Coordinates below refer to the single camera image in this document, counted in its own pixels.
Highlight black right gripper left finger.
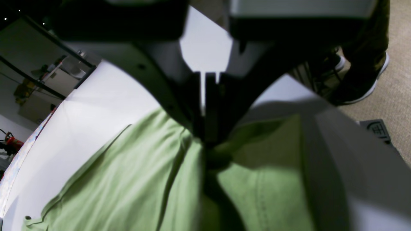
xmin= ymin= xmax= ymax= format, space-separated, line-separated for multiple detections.
xmin=55 ymin=0 xmax=206 ymax=148

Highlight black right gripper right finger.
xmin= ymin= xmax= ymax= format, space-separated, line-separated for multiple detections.
xmin=205 ymin=0 xmax=376 ymax=147

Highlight green T-shirt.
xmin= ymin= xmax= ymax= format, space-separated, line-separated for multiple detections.
xmin=22 ymin=109 xmax=317 ymax=231

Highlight black white sneaker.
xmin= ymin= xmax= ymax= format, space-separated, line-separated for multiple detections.
xmin=329 ymin=51 xmax=389 ymax=106

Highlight black pedal labelled stop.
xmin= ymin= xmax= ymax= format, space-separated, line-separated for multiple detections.
xmin=358 ymin=119 xmax=392 ymax=146

